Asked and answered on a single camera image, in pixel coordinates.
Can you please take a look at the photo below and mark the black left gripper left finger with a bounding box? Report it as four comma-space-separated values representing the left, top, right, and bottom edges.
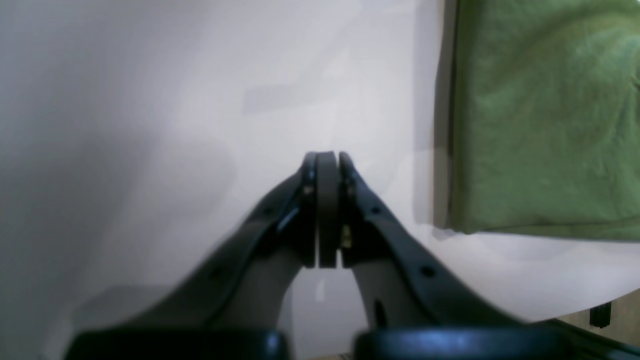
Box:
65, 152, 330, 360

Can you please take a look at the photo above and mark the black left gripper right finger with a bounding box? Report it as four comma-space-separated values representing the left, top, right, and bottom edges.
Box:
338, 152, 576, 360

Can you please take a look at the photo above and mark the green t-shirt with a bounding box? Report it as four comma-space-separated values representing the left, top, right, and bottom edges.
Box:
449, 0, 640, 242

